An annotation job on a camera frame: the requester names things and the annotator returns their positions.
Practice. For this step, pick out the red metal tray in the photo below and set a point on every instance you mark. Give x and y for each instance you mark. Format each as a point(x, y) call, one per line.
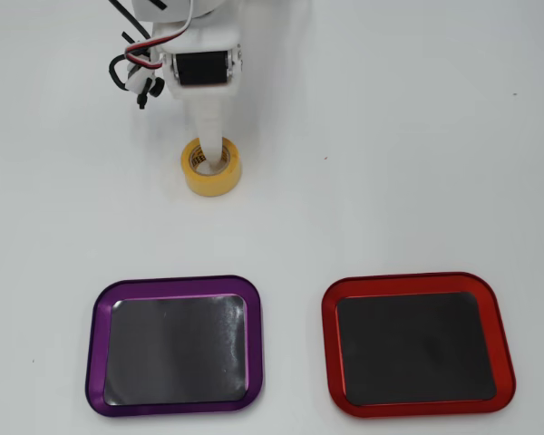
point(417, 349)

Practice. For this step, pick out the purple metal tray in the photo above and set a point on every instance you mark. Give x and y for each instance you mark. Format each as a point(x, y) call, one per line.
point(177, 349)

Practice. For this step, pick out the yellow masking tape roll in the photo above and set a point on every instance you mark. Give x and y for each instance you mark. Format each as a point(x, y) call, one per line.
point(208, 188)

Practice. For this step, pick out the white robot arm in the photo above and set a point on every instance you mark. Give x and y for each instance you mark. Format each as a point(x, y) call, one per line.
point(181, 8)

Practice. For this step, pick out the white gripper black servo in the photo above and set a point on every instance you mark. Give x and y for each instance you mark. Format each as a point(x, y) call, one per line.
point(200, 69)

